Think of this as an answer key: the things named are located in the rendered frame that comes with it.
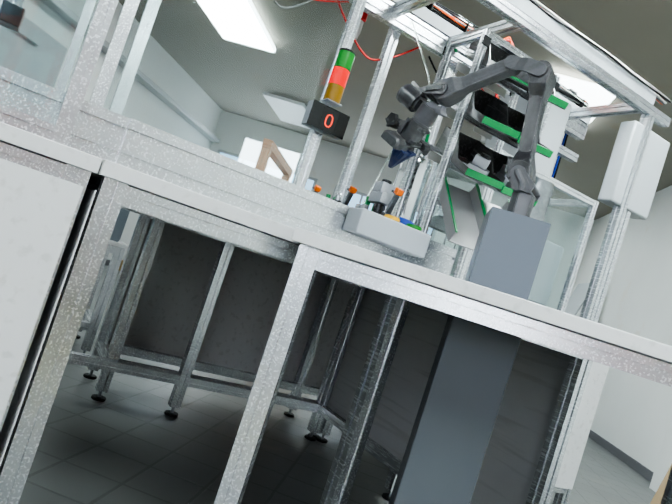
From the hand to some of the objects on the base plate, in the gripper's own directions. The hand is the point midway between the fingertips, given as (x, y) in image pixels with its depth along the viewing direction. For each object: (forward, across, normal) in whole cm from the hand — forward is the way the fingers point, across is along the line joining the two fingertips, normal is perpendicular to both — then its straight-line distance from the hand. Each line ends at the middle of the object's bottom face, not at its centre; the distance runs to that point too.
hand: (396, 157), depth 171 cm
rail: (+19, -38, -11) cm, 44 cm away
